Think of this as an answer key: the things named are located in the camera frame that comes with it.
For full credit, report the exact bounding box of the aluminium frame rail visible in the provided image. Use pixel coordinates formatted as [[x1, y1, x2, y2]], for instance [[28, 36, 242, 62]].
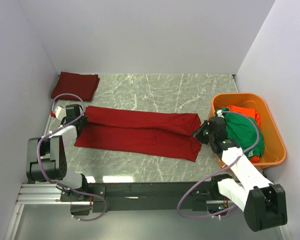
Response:
[[3, 73, 66, 240]]

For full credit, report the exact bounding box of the orange plastic tub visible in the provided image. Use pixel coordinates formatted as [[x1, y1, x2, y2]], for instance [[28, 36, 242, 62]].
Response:
[[208, 92, 287, 170]]

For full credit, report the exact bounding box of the red t shirt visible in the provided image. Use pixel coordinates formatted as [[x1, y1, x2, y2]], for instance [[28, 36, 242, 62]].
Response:
[[74, 106, 202, 162]]

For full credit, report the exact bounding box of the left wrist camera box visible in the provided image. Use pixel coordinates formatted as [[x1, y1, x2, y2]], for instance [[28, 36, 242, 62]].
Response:
[[50, 106, 66, 121]]

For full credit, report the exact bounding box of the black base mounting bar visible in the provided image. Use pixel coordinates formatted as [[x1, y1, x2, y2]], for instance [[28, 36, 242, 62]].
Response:
[[60, 181, 226, 216]]

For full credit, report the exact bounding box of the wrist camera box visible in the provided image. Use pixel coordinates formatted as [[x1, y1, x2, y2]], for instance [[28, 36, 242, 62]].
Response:
[[215, 109, 224, 118], [50, 106, 66, 121]]

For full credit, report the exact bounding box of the green t shirt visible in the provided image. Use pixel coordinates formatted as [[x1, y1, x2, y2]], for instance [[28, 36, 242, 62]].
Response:
[[214, 107, 266, 159]]

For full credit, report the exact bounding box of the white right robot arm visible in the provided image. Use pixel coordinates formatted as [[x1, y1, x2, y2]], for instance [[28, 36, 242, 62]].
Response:
[[193, 116, 288, 232]]

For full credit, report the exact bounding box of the folded dark red shirt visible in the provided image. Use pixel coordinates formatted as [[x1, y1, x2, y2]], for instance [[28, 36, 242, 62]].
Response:
[[51, 71, 100, 102]]

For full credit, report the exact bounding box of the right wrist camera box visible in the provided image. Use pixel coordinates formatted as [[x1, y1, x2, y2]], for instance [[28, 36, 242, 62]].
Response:
[[215, 109, 224, 118]]

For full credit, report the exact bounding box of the orange t shirt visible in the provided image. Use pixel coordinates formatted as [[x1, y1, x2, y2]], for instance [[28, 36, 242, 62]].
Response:
[[226, 104, 262, 164]]

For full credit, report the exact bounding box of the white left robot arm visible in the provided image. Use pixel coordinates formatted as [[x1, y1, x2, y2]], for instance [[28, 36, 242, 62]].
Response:
[[26, 104, 90, 201]]

